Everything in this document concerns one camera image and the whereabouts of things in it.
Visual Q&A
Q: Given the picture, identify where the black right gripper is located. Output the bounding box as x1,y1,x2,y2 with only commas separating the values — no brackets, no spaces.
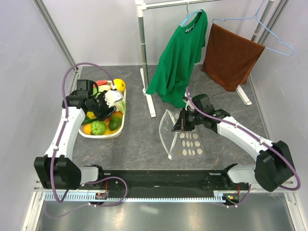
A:
172,107,204,132

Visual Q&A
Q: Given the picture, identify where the green cucumber toy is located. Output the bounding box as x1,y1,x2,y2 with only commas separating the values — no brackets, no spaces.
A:
81,117,98,125

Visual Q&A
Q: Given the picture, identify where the clear polka dot zip bag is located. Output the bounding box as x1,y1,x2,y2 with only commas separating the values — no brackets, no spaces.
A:
159,109,205,160

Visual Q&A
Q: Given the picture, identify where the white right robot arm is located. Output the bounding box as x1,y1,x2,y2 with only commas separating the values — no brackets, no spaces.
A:
172,93,301,192

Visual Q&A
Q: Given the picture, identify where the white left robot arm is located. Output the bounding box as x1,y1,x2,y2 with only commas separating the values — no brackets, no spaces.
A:
34,79,124,190

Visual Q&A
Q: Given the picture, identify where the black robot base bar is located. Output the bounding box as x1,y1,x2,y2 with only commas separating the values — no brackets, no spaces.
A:
77,163,251,199

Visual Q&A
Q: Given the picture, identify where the yellow banana toy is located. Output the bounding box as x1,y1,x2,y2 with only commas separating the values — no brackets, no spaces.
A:
86,111,97,120

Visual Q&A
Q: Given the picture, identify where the green custard apple toy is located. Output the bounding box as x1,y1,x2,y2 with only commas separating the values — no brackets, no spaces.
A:
90,121,106,135

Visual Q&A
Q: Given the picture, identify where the red chili pepper toy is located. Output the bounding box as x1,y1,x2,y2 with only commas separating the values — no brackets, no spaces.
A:
95,79,108,86

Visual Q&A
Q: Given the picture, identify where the green red mango toy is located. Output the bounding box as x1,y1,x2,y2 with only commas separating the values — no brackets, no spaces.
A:
109,112,123,131

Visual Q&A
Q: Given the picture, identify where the green cabbage toy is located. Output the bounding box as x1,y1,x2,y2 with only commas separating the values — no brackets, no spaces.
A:
93,85,126,115

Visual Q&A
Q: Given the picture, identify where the yellow orange fruit toy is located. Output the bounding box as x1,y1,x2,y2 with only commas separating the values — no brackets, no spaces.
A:
83,123,92,135

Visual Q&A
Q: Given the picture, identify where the yellow lemon toy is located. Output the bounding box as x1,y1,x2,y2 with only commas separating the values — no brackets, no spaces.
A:
114,78,126,93

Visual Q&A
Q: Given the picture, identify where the white perforated fruit basket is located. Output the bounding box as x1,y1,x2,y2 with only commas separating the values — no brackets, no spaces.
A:
78,80,127,140

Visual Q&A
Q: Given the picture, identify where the green t-shirt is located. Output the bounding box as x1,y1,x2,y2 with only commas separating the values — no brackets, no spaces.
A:
146,10,208,108

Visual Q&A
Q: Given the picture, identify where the brown towel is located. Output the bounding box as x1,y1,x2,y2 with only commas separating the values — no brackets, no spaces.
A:
202,24,265,91

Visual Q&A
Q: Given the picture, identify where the light blue shirt hanger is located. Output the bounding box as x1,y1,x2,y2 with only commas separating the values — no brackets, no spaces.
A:
180,2,203,27

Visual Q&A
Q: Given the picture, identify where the white clothes rack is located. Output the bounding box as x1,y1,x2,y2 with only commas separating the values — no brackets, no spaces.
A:
134,0,291,118

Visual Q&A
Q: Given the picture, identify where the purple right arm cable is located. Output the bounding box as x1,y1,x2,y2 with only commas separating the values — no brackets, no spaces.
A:
185,86,301,208

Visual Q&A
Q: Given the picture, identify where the white slotted cable duct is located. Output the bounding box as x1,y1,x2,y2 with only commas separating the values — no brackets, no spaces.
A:
44,191,229,202

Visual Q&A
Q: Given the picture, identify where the blue wire hanger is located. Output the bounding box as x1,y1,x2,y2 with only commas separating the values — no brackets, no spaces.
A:
212,0,295,57

